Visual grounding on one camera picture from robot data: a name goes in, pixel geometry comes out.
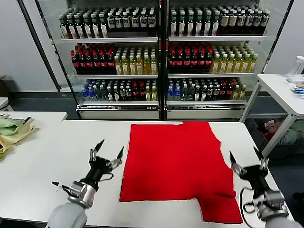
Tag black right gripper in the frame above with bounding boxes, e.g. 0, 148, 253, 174
229, 146, 270, 198

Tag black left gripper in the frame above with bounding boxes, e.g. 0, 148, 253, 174
82, 139, 125, 190

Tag red t-shirt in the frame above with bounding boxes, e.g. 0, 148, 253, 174
118, 121, 244, 224

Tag grey storage crate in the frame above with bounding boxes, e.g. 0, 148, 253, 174
244, 118, 304, 159

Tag red pink clothing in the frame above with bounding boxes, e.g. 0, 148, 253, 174
260, 120, 283, 141

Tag glass beverage cooler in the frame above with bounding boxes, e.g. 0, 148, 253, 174
163, 0, 295, 121
18, 0, 165, 121

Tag teal clothing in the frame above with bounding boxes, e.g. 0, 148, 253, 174
280, 121, 304, 145

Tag left wrist black white connector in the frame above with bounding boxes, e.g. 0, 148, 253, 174
51, 181, 72, 192

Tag white rectangular table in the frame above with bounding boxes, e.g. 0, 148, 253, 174
0, 111, 69, 152

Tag white metal side table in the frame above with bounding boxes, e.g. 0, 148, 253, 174
239, 74, 304, 157

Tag green and yellow cloths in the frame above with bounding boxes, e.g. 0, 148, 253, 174
0, 116, 36, 155

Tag green garment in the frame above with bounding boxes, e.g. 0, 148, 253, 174
0, 118, 26, 136

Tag clear plastic jug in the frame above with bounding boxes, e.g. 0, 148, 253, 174
286, 56, 304, 84

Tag white cabinet corner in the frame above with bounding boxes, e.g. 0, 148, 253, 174
0, 97, 14, 112

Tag green cap dark tea bottle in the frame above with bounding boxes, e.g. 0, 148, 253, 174
195, 11, 204, 37
91, 13, 100, 38
99, 13, 108, 38
171, 12, 179, 37
59, 14, 68, 39
178, 11, 187, 37
212, 11, 220, 37
74, 14, 84, 39
66, 14, 76, 39
204, 11, 213, 37
82, 13, 92, 39
186, 11, 195, 37

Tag dark bottle blue white label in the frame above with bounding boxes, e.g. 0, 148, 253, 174
114, 11, 124, 33
123, 11, 132, 33
253, 9, 263, 35
245, 9, 255, 35
148, 10, 157, 33
107, 11, 116, 34
237, 9, 247, 35
131, 10, 140, 33
140, 10, 149, 33
260, 9, 271, 35

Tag dark bottle beige label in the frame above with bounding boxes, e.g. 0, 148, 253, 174
220, 9, 230, 35
229, 9, 238, 35

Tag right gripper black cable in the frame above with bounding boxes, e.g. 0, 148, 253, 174
239, 187, 262, 225

